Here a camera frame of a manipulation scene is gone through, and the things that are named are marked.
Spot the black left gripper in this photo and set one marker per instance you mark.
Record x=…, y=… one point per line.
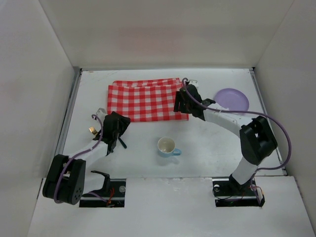
x=114, y=138

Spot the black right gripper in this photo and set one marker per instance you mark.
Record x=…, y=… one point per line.
x=180, y=102

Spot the red white checkered cloth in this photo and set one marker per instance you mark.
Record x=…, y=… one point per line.
x=145, y=100

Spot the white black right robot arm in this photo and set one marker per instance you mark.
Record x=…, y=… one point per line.
x=257, y=140

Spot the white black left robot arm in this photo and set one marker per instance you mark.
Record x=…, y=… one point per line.
x=70, y=176

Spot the blue white ceramic mug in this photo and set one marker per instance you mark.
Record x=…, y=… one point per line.
x=167, y=148

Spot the lilac plastic plate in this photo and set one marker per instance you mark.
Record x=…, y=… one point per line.
x=232, y=99

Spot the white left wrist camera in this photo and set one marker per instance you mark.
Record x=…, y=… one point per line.
x=101, y=112

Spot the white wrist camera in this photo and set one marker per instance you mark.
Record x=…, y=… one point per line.
x=101, y=112
x=194, y=82

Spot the black handled gold knife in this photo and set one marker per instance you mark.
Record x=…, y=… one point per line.
x=122, y=142

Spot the black handled gold fork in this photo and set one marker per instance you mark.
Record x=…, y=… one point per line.
x=93, y=130

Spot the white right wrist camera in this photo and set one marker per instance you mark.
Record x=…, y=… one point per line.
x=194, y=82

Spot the left aluminium table rail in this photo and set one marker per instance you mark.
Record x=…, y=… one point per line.
x=65, y=114

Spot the aluminium table rail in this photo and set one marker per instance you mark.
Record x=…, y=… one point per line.
x=252, y=73
x=65, y=114

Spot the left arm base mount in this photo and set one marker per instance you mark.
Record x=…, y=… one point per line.
x=116, y=195

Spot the right aluminium table rail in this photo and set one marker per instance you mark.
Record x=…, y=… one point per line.
x=252, y=73

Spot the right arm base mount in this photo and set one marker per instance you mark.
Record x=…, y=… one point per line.
x=226, y=196

